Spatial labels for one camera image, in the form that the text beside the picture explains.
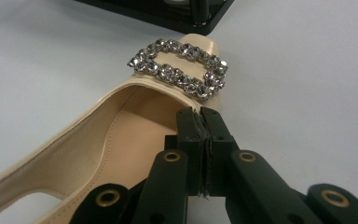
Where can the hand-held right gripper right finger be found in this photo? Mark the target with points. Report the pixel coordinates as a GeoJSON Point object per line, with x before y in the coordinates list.
{"type": "Point", "coordinates": [217, 149]}

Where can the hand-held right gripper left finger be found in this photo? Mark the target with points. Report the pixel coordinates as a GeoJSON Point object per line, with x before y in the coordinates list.
{"type": "Point", "coordinates": [194, 155]}

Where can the cream high-heel shoe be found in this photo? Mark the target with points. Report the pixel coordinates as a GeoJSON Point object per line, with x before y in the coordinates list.
{"type": "Point", "coordinates": [74, 149]}

